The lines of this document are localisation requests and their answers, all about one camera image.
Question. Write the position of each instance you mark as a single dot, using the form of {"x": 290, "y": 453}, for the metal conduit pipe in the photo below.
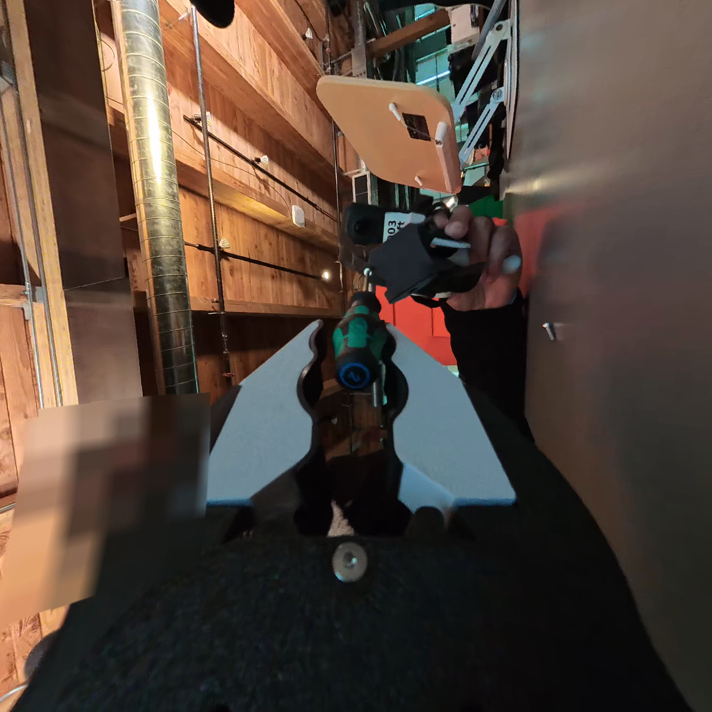
{"x": 211, "y": 194}

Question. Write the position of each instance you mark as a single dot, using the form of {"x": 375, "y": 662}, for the green block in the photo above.
{"x": 481, "y": 207}

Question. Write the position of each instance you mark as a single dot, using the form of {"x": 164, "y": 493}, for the person's left forearm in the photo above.
{"x": 489, "y": 361}

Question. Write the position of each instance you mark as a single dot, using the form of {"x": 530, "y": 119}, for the tan panel with black label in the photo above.
{"x": 384, "y": 122}

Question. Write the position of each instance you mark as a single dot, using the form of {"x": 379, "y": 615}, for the person's left hand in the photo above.
{"x": 489, "y": 267}

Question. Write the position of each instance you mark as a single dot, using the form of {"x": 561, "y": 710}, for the black pleated disc lamp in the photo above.
{"x": 214, "y": 11}

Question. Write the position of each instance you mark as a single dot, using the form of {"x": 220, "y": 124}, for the black plastic bracket part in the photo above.
{"x": 411, "y": 261}

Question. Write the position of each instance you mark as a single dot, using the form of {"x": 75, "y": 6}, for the white desk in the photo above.
{"x": 623, "y": 334}

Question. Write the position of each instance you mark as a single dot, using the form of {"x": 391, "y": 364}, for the white ceiling sensor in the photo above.
{"x": 298, "y": 216}

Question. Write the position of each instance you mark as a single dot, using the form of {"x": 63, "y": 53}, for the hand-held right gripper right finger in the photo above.
{"x": 450, "y": 445}

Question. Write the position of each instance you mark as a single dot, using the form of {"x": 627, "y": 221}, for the small metal screw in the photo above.
{"x": 549, "y": 331}

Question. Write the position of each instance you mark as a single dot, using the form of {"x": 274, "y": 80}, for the silver ventilation duct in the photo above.
{"x": 156, "y": 194}

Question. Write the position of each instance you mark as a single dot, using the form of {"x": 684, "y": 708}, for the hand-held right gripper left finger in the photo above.
{"x": 256, "y": 439}

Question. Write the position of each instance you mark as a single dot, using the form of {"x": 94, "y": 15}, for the black track light rail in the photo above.
{"x": 261, "y": 261}
{"x": 261, "y": 167}

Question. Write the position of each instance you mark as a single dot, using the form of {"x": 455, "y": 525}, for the white jointed lamp arm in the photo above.
{"x": 484, "y": 67}

